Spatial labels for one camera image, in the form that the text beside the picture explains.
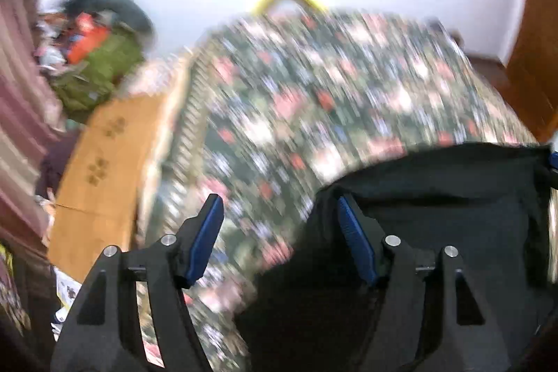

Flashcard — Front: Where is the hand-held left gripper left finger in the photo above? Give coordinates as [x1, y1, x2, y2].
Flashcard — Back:
[50, 193, 225, 372]

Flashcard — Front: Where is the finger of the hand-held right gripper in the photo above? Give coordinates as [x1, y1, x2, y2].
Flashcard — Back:
[546, 145, 558, 181]

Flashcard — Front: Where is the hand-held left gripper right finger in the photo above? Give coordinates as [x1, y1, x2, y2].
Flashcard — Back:
[337, 194, 512, 372]

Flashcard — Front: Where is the black elephant print shirt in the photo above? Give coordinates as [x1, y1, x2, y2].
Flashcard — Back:
[233, 142, 558, 372]

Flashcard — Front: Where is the brown wooden door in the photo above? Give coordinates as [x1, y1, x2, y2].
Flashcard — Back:
[503, 0, 558, 144]

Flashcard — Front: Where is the wooden lap table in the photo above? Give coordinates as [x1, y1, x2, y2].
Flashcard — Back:
[47, 93, 177, 283]

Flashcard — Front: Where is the floral bedspread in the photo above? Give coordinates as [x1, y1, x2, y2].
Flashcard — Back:
[131, 8, 539, 372]

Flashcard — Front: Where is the pile of papers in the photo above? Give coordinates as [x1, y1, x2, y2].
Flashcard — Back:
[50, 267, 83, 342]

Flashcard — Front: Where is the dark purple cloth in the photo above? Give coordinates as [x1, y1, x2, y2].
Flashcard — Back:
[35, 130, 81, 203]

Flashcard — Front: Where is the green fabric bag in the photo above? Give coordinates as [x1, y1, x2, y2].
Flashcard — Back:
[52, 28, 144, 124]

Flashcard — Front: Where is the striped brown curtain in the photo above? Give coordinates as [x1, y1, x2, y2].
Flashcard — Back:
[0, 0, 66, 251]

